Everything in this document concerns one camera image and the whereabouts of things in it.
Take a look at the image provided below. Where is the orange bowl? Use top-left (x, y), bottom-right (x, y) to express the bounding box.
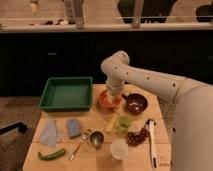
top-left (98, 90), bottom-right (122, 110)

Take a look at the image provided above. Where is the metal fork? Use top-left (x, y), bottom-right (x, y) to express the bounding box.
top-left (68, 132), bottom-right (89, 160)

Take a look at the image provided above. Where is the bunch of red grapes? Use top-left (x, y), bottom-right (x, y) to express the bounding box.
top-left (126, 128), bottom-right (149, 146)

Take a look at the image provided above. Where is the green cup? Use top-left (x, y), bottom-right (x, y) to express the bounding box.
top-left (117, 116), bottom-right (131, 132)

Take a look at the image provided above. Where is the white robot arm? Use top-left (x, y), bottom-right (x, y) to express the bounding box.
top-left (101, 51), bottom-right (213, 171)

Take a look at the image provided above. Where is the light blue cloth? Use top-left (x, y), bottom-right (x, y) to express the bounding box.
top-left (39, 118), bottom-right (60, 147)

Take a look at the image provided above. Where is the yellow corn cob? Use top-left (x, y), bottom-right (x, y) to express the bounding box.
top-left (106, 113), bottom-right (119, 133)

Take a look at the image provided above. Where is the green pepper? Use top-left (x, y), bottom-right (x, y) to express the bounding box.
top-left (38, 148), bottom-right (66, 161)

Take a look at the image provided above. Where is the metal measuring cup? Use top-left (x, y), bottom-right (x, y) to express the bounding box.
top-left (88, 129), bottom-right (104, 149)

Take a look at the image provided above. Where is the white handled brush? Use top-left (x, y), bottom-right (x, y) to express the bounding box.
top-left (146, 119), bottom-right (157, 169)

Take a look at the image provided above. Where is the green plastic tray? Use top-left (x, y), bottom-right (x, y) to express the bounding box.
top-left (39, 77), bottom-right (93, 112)

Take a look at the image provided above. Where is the blue sponge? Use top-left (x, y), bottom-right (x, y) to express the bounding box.
top-left (66, 119), bottom-right (81, 138)

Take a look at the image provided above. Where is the purple bowl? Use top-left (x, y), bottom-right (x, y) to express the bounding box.
top-left (126, 93), bottom-right (148, 115)

